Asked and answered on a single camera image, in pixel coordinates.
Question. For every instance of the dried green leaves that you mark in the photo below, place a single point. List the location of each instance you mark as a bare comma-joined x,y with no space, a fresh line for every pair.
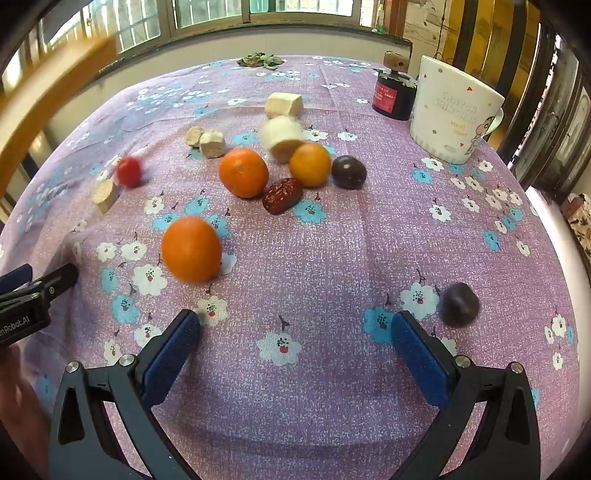
261,61

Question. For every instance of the small green object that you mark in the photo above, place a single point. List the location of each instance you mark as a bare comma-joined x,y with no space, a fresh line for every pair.
381,25

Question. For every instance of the pale angular yam block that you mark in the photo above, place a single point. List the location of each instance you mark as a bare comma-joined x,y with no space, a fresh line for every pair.
284,105

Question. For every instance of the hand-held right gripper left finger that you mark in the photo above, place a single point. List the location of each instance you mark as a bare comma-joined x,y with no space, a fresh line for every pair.
171,355

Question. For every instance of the dark purple plum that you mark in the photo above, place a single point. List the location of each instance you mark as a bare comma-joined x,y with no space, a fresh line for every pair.
458,304

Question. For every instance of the red cherry tomato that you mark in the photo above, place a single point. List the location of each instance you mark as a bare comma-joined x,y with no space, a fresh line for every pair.
129,171

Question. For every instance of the brown patterned box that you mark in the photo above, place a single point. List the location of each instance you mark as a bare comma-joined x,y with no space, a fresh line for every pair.
577,217

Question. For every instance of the purple floral tablecloth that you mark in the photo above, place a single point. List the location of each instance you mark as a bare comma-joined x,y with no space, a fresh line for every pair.
300,277

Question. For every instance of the white printed mug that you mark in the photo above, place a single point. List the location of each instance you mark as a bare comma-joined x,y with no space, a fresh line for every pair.
452,115

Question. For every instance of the red date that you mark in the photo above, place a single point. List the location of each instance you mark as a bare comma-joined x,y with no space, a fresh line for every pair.
282,195

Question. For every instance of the brown cork-like piece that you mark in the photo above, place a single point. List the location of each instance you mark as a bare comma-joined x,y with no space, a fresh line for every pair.
397,60

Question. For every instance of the yellow and black cabinet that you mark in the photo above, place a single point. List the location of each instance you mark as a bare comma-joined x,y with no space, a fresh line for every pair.
508,46

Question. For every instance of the dark jar with red label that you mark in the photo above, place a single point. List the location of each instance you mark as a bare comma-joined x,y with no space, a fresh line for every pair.
392,97

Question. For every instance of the dark passion fruit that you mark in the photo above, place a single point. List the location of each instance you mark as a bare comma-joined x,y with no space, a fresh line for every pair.
348,172

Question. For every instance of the small yellowish orange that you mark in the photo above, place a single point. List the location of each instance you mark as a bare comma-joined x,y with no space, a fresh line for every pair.
310,165

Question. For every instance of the barred window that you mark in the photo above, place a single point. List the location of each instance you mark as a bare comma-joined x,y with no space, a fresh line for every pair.
138,23

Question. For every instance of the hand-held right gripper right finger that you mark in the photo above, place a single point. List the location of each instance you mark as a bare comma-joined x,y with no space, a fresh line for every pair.
420,360

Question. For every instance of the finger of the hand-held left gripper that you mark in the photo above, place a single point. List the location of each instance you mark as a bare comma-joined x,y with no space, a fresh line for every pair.
57,279
16,273

